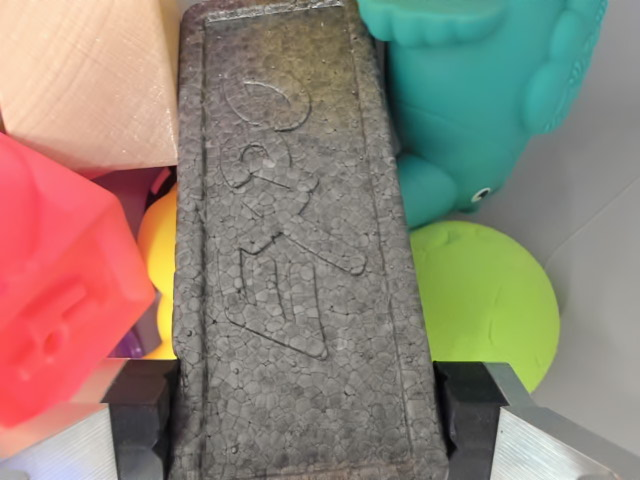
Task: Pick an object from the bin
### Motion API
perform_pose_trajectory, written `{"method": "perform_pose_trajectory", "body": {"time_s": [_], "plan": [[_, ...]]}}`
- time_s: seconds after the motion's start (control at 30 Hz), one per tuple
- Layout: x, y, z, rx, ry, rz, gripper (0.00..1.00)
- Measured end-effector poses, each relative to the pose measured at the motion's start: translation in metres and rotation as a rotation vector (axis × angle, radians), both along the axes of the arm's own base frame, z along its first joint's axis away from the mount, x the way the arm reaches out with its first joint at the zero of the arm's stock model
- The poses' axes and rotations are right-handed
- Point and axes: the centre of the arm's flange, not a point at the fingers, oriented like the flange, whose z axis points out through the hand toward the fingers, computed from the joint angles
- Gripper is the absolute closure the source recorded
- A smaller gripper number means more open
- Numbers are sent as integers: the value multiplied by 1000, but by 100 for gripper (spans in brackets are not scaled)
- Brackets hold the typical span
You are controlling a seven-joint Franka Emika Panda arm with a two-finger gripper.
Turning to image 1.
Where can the red rubber cube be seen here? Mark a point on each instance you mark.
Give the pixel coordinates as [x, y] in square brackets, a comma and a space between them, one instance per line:
[60, 280]

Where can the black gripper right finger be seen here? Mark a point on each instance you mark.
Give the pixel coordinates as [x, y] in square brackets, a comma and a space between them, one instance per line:
[475, 420]

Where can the light wooden cube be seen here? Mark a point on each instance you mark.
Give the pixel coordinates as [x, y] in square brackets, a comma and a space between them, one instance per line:
[85, 80]

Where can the light grey plastic bin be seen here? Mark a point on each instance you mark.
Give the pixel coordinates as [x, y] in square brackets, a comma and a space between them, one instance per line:
[600, 250]

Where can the lime green ball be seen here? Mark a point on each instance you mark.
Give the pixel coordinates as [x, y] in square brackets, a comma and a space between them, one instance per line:
[485, 305]

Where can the dark grey foam block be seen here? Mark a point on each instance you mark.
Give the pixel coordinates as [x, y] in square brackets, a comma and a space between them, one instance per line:
[300, 250]

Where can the yellow rubber toy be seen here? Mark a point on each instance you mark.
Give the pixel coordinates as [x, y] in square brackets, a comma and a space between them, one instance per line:
[160, 260]

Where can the teal rubber animal toy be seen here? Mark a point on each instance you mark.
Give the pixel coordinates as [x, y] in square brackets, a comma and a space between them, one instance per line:
[465, 100]

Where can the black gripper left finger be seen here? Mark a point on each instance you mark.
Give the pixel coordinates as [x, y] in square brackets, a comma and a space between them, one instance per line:
[135, 420]

